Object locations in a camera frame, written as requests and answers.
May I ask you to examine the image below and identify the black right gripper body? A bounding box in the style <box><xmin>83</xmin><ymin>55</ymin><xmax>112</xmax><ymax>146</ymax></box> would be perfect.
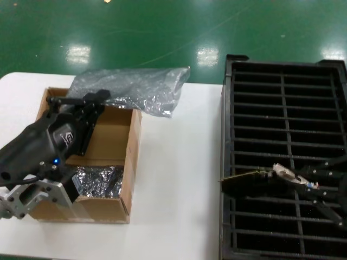
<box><xmin>336</xmin><ymin>173</ymin><xmax>347</xmax><ymax>215</ymax></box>

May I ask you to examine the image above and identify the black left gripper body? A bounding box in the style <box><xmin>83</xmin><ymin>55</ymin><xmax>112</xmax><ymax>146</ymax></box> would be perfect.
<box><xmin>0</xmin><ymin>112</ymin><xmax>94</xmax><ymax>187</ymax></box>

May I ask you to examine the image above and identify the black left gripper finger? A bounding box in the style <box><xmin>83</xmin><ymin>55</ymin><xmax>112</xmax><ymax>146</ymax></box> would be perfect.
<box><xmin>46</xmin><ymin>89</ymin><xmax>111</xmax><ymax>114</ymax></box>
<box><xmin>73</xmin><ymin>104</ymin><xmax>106</xmax><ymax>157</ymax></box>

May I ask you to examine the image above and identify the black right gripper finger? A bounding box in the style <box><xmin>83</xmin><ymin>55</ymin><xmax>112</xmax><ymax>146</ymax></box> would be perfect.
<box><xmin>294</xmin><ymin>186</ymin><xmax>346</xmax><ymax>227</ymax></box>
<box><xmin>297</xmin><ymin>159</ymin><xmax>347</xmax><ymax>185</ymax></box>

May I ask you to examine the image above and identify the translucent antistatic bag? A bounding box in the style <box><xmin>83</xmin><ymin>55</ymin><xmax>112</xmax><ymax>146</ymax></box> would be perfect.
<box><xmin>69</xmin><ymin>66</ymin><xmax>192</xmax><ymax>118</ymax></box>

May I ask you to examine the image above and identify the graphics card with metal bracket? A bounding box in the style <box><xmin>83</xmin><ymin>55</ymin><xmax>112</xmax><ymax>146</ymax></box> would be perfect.
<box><xmin>218</xmin><ymin>162</ymin><xmax>320</xmax><ymax>200</ymax></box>

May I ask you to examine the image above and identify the brown cardboard box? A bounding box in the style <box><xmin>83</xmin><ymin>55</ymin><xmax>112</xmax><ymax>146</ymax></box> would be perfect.
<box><xmin>28</xmin><ymin>86</ymin><xmax>143</xmax><ymax>225</ymax></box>

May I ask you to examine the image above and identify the silver bagged graphics card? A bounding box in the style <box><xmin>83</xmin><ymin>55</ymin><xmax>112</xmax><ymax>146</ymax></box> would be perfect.
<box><xmin>72</xmin><ymin>165</ymin><xmax>125</xmax><ymax>203</ymax></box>

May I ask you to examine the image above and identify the black slotted plastic container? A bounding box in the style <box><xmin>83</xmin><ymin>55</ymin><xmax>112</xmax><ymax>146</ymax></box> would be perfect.
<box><xmin>221</xmin><ymin>54</ymin><xmax>347</xmax><ymax>260</ymax></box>

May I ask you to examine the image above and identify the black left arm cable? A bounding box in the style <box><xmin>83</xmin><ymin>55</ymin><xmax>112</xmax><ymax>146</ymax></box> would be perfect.
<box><xmin>0</xmin><ymin>174</ymin><xmax>41</xmax><ymax>190</ymax></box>

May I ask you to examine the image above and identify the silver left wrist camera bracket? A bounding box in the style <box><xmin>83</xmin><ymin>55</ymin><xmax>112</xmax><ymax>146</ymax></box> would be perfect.
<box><xmin>7</xmin><ymin>173</ymin><xmax>82</xmax><ymax>220</ymax></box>

